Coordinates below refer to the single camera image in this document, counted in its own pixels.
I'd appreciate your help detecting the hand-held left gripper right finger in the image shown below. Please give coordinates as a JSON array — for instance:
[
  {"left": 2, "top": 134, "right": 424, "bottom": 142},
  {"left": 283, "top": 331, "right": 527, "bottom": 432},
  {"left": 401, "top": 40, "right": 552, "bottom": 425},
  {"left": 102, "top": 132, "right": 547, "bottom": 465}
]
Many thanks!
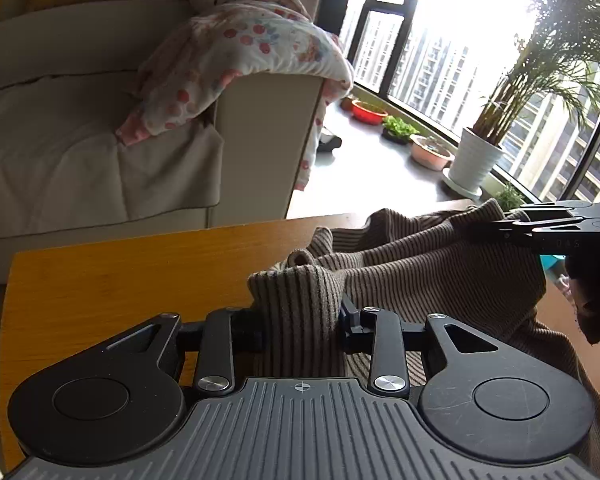
[{"left": 340, "top": 294, "right": 501, "bottom": 396}]

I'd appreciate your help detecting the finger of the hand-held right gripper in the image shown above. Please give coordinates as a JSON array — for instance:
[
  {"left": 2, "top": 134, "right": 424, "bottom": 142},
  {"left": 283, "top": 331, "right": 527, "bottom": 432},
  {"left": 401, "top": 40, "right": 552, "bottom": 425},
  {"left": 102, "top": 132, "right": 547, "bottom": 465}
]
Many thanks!
[
  {"left": 502, "top": 200, "right": 600, "bottom": 224},
  {"left": 462, "top": 219, "right": 582, "bottom": 252}
]

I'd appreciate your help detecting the floral printed blanket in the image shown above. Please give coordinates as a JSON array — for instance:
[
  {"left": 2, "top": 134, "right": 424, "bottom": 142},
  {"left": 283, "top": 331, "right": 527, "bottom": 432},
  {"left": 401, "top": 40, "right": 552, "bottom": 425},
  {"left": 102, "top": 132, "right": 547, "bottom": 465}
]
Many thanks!
[{"left": 116, "top": 0, "right": 355, "bottom": 192}]

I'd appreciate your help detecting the pink flower pot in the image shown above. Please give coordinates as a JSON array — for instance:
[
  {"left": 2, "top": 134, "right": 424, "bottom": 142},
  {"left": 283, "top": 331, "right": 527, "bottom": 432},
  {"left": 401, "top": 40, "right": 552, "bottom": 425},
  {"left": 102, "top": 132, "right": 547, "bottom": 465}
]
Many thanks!
[{"left": 410, "top": 135, "right": 455, "bottom": 171}]

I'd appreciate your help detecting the green plant in black tray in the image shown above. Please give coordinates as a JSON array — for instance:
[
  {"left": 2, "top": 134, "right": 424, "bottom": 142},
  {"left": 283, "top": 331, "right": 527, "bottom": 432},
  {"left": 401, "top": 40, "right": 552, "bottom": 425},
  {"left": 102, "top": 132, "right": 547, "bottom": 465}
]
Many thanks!
[{"left": 381, "top": 115, "right": 421, "bottom": 145}]

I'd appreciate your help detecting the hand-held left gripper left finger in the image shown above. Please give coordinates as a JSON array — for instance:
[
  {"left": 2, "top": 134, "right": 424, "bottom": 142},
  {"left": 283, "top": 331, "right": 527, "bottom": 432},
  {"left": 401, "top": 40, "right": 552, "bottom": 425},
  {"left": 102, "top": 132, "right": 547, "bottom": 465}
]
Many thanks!
[{"left": 102, "top": 308, "right": 264, "bottom": 395}]

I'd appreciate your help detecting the beige sofa cover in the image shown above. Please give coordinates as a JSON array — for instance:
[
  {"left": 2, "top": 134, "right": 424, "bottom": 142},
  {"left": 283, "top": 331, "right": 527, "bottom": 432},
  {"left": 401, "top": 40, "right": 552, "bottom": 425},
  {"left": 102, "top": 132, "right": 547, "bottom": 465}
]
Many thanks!
[{"left": 0, "top": 70, "right": 226, "bottom": 241}]

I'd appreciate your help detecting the potted palm in white pot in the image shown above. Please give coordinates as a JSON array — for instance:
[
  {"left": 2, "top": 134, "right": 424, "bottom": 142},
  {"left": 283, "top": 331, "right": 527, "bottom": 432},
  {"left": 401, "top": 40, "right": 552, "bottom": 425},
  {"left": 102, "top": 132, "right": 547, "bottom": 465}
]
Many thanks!
[{"left": 447, "top": 0, "right": 600, "bottom": 195}]

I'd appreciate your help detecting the dark slipper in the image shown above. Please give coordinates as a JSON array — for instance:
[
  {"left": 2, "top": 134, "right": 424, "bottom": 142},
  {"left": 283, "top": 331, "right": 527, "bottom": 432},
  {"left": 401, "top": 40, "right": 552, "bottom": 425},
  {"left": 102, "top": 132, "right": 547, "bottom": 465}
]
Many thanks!
[{"left": 316, "top": 130, "right": 343, "bottom": 154}]

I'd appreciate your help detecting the white plant saucer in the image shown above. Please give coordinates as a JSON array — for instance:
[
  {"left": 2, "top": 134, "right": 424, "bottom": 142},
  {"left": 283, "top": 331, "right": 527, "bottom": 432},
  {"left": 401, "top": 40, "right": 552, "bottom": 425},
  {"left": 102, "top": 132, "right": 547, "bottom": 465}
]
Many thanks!
[{"left": 441, "top": 167, "right": 484, "bottom": 201}]

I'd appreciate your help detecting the red flower pot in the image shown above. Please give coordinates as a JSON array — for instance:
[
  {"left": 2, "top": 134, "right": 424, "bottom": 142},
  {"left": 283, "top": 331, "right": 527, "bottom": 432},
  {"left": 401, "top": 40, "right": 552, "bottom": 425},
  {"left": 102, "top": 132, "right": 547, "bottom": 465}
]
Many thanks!
[{"left": 351, "top": 100, "right": 389, "bottom": 126}]

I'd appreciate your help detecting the beige sofa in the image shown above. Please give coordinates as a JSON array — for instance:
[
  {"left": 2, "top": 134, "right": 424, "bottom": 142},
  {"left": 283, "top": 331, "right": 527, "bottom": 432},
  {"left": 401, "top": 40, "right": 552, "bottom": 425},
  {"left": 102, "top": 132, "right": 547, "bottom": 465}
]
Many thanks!
[{"left": 0, "top": 0, "right": 331, "bottom": 287}]

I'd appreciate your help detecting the black window frame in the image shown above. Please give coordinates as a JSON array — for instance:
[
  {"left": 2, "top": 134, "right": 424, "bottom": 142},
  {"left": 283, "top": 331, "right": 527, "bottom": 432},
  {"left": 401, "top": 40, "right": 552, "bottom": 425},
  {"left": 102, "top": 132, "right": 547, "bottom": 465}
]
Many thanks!
[{"left": 337, "top": 0, "right": 600, "bottom": 206}]

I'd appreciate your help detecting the small green plant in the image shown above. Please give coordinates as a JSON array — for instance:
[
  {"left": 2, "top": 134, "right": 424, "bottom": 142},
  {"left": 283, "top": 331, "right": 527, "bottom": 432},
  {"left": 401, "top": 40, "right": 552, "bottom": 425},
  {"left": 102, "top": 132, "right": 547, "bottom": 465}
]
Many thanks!
[{"left": 492, "top": 183, "right": 527, "bottom": 212}]

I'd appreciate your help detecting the brown striped sweater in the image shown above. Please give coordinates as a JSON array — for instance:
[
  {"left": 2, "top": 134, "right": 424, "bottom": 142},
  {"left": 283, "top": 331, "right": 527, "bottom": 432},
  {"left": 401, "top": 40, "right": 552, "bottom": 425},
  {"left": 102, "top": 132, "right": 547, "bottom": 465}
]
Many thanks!
[{"left": 247, "top": 198, "right": 600, "bottom": 480}]

